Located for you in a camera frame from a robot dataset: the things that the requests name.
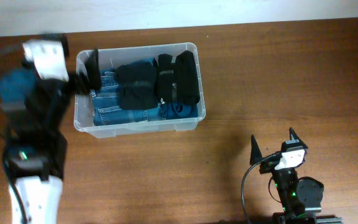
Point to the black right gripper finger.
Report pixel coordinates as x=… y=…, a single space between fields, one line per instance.
x=294 y=137
x=255 y=155

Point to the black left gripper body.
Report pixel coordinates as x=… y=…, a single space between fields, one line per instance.
x=58 y=91

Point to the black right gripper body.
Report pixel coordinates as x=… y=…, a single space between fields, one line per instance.
x=265 y=167

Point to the dark blue jeans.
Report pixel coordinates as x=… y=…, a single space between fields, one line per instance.
x=106 y=103

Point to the clear plastic storage bin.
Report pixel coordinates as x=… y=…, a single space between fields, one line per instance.
x=113 y=58

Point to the black garment with tape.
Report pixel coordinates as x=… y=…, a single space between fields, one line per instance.
x=177 y=79

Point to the teal blue garment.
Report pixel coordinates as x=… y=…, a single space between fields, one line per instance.
x=177 y=111

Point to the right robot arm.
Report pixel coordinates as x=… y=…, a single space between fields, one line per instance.
x=300 y=197

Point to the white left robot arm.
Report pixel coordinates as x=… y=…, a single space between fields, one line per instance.
x=35 y=200

